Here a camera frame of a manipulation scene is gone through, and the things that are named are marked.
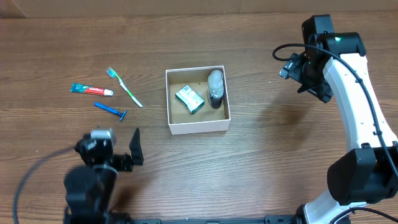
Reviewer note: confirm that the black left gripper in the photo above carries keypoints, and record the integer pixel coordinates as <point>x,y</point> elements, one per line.
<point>125,161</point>

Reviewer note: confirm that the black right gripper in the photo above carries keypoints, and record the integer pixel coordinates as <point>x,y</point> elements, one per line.
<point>323,89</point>

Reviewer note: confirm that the green white soap box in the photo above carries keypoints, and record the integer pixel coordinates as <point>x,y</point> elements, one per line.
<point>190,99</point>

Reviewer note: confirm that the dark bottle with clear cap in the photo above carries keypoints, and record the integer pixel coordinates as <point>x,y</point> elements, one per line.
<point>215,89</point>

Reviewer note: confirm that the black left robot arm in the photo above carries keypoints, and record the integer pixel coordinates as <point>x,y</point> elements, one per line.
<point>90,187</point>

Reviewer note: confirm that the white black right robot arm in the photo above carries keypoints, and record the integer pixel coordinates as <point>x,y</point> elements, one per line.
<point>334,65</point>

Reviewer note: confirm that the blue disposable razor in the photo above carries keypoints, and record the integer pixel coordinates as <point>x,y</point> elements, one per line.
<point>111,110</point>

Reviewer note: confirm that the white cardboard box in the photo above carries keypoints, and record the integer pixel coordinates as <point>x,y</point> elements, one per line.
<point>207,119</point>

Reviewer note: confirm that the green white toothbrush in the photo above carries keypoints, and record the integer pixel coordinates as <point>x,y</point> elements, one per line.
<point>113,74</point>

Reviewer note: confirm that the red green toothpaste tube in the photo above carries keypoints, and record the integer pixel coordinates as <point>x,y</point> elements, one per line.
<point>80,88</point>

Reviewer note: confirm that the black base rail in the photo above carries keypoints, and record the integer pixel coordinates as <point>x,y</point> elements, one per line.
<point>211,221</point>

